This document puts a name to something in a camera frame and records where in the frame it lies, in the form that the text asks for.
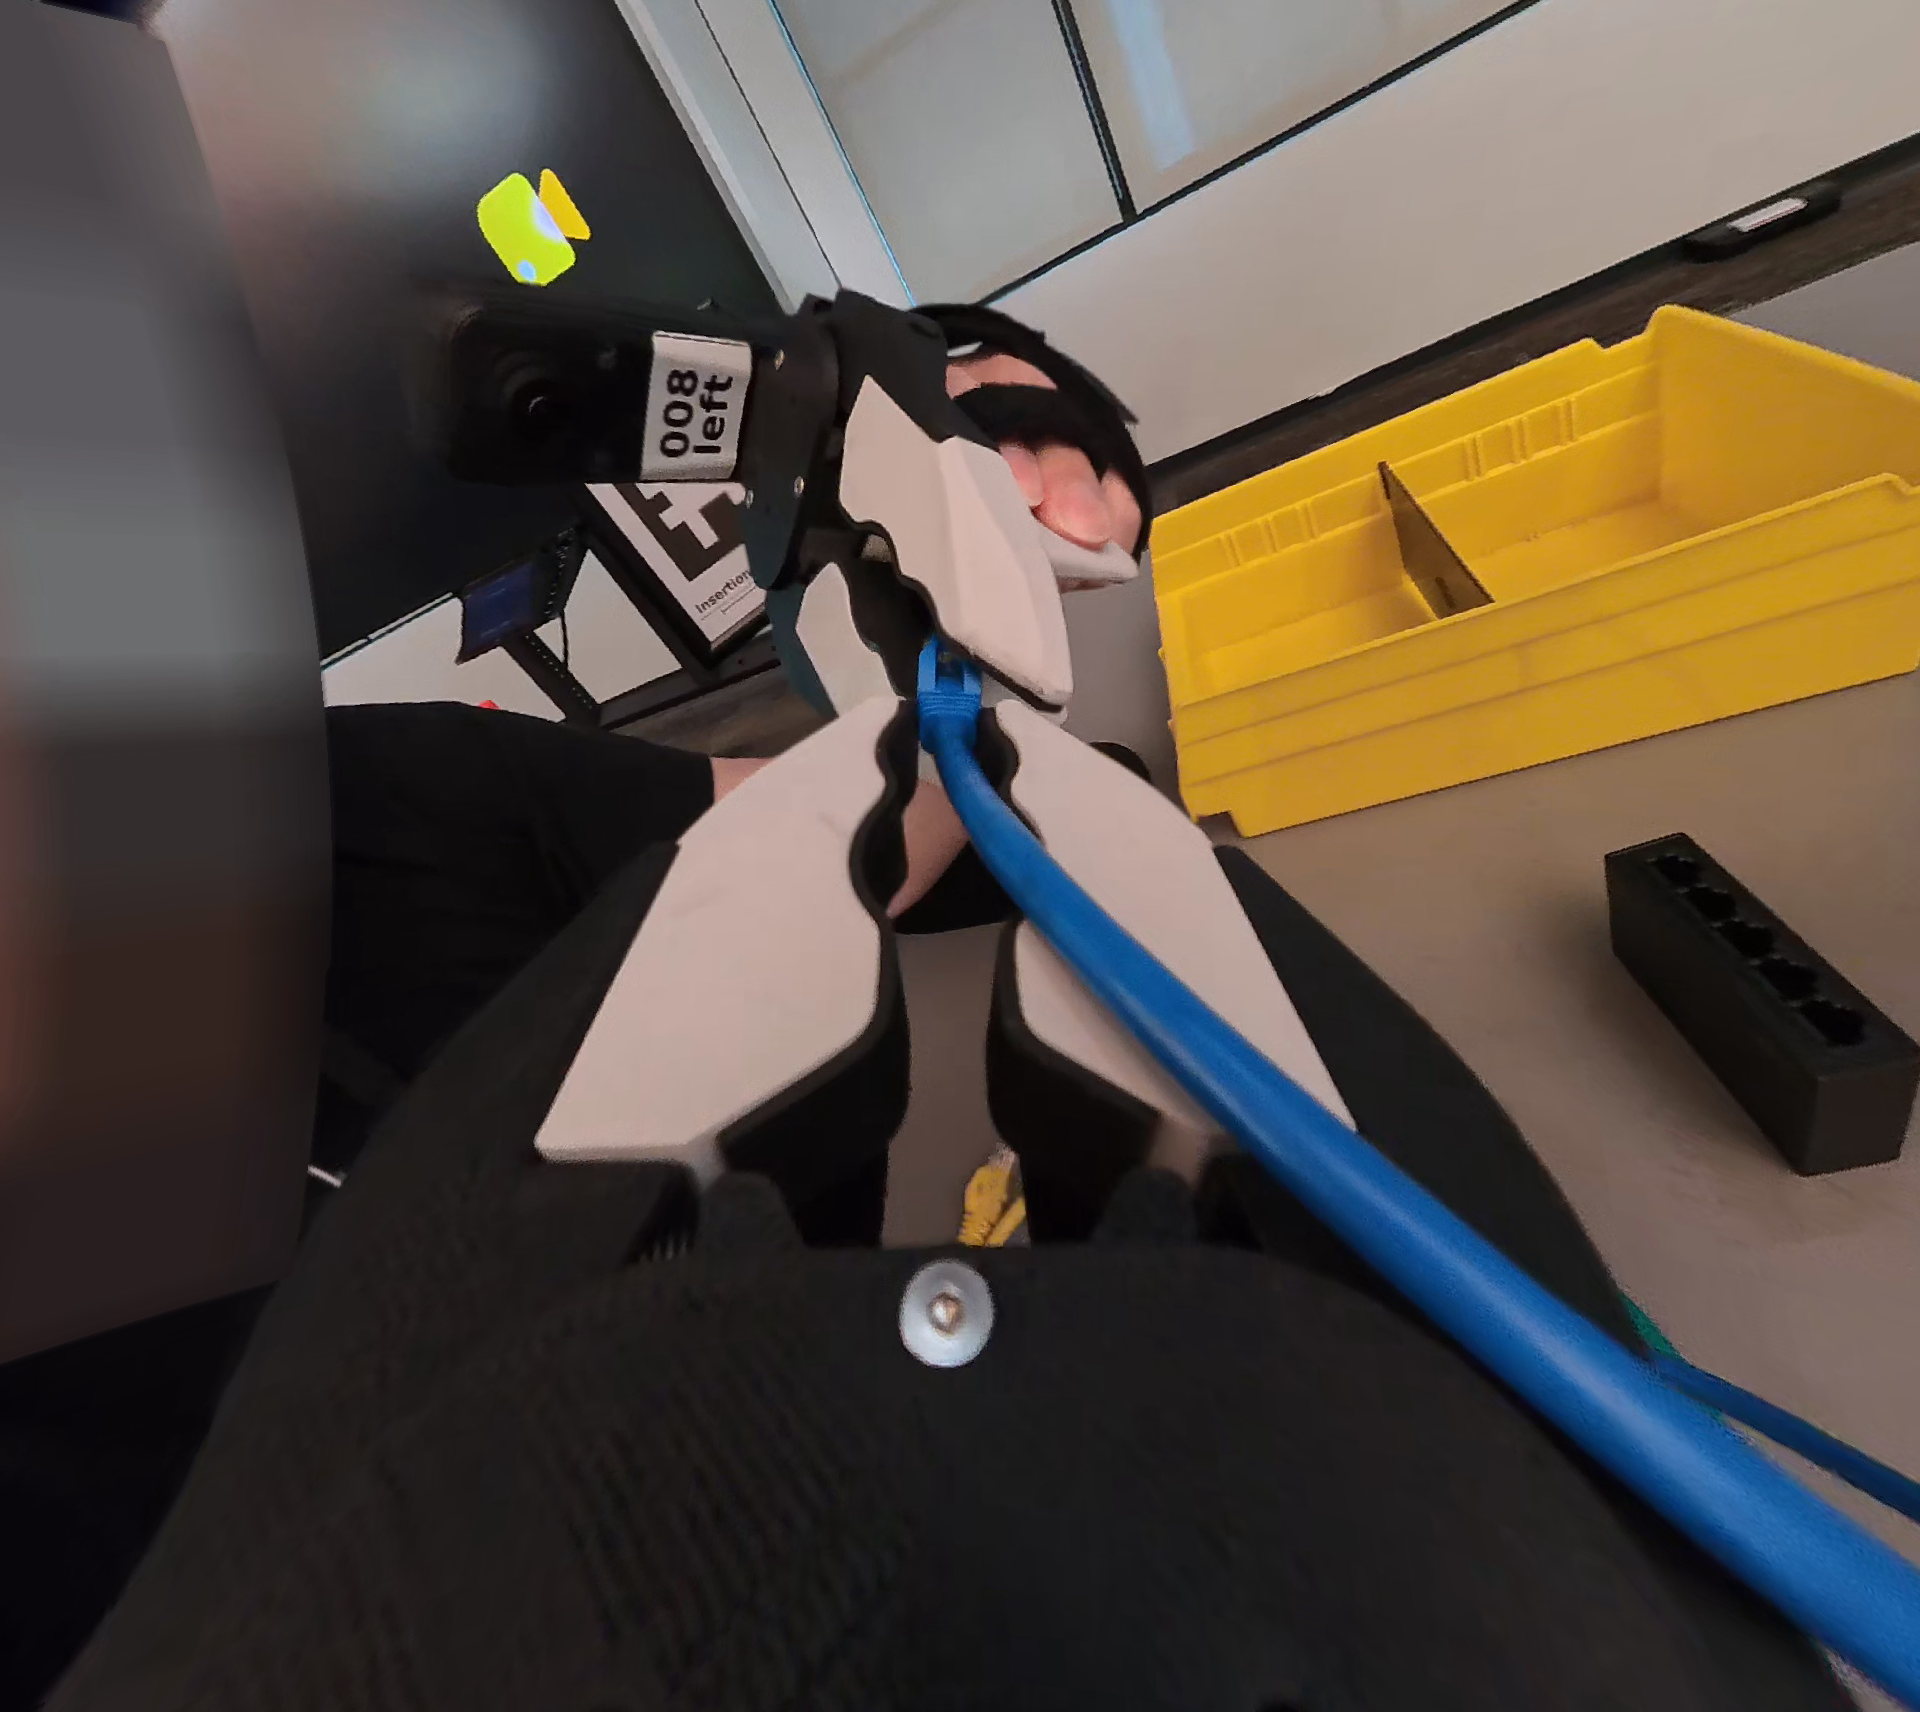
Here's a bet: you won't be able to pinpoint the small tablet screen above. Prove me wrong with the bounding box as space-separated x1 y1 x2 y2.
455 564 550 663

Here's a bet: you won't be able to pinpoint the small black wall device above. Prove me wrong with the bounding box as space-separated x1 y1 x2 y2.
1679 177 1844 261

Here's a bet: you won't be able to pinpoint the yellow plastic bin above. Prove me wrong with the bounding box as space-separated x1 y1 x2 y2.
1146 303 1920 839

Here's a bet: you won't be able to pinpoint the person's left hand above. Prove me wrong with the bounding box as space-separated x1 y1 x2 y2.
951 349 1146 554

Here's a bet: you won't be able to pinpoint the black ethernet switch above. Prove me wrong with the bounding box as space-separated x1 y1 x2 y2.
1601 830 1920 1177

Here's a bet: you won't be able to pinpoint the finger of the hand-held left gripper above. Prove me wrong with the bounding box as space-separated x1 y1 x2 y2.
835 373 1078 716

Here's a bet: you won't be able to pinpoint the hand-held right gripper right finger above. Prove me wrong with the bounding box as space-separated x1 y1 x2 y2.
982 703 1359 1233

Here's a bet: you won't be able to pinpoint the black stand legs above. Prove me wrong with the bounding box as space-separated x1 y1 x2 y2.
510 525 617 727

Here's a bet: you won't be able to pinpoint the white sign black frame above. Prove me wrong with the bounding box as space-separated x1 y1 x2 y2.
584 474 767 671

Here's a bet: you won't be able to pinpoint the large black wall screen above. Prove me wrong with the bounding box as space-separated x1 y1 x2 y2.
150 0 842 671

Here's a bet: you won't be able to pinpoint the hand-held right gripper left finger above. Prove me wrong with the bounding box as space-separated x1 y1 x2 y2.
531 698 918 1171

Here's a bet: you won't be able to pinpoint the yellow ethernet cable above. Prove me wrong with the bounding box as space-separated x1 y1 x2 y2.
960 1147 1031 1246

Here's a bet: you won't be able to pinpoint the blue ethernet cable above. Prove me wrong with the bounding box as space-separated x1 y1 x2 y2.
914 634 1920 1705

